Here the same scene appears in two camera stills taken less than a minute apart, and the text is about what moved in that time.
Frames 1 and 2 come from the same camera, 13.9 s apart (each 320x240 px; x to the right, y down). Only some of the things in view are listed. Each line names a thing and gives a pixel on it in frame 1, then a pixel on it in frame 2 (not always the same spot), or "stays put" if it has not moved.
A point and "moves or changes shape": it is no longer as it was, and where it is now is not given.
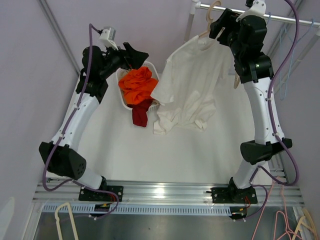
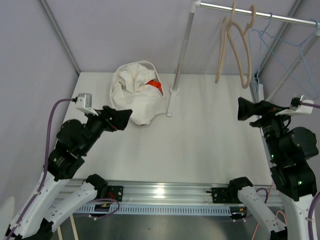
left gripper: (130, 58) -> (120, 119)
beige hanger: (72, 220) stays put
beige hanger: (208, 17) moves or changes shape
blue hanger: (284, 31) -> (306, 65)
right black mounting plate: (233, 195) stays put
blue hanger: (285, 44) moves or changes shape
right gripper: (227, 20) -> (245, 108)
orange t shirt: (137, 85) -> (156, 84)
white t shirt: (183, 88) -> (130, 92)
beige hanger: (237, 81) moves or changes shape
